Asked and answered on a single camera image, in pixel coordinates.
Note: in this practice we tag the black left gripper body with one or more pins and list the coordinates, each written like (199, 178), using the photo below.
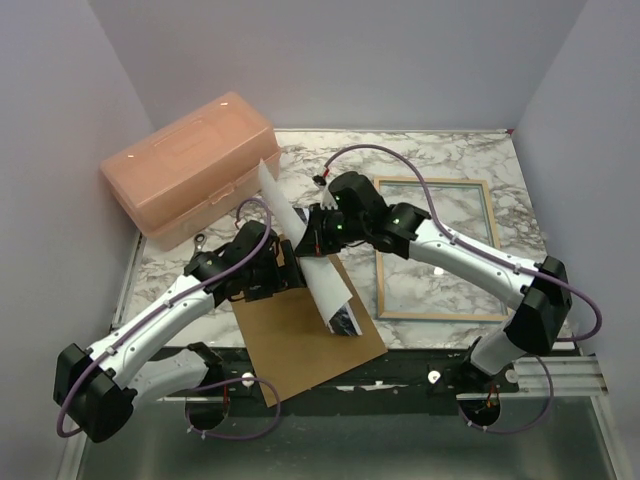
(268, 278)

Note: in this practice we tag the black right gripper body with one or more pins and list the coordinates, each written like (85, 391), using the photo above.
(339, 229)

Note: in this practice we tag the printed photo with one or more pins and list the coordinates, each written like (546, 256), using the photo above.
(327, 288)

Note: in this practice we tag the brown cardboard backing board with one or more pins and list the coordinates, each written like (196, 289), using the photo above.
(290, 346)

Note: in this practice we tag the blue wooden picture frame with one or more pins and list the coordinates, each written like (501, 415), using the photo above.
(411, 290)

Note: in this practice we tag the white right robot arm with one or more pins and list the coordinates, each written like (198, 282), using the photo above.
(537, 292)

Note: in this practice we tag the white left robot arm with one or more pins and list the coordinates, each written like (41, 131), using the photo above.
(98, 387)

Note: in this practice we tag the silver ratchet wrench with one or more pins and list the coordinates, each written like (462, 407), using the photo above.
(199, 241)

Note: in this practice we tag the translucent orange plastic box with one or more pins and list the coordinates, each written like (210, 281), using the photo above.
(185, 176)

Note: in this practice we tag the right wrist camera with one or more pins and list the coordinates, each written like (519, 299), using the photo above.
(327, 201)

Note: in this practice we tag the aluminium mounting rail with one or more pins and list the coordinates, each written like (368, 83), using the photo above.
(553, 376)

